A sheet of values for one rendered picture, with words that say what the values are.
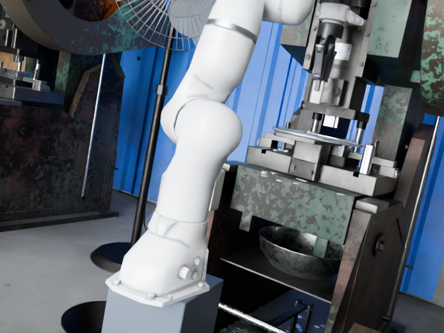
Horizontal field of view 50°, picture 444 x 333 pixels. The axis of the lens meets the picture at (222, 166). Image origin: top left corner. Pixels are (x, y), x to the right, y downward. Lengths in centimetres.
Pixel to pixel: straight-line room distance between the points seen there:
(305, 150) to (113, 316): 79
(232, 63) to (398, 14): 72
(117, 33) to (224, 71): 170
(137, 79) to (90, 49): 117
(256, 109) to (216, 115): 217
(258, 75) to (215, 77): 214
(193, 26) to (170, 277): 143
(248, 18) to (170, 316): 60
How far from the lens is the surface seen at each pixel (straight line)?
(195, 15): 212
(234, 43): 96
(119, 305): 105
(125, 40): 266
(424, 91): 144
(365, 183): 151
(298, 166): 154
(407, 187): 185
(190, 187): 96
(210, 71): 96
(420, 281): 284
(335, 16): 150
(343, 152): 163
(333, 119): 167
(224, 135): 88
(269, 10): 106
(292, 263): 162
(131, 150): 368
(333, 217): 145
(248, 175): 155
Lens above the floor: 85
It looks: 8 degrees down
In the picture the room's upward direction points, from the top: 11 degrees clockwise
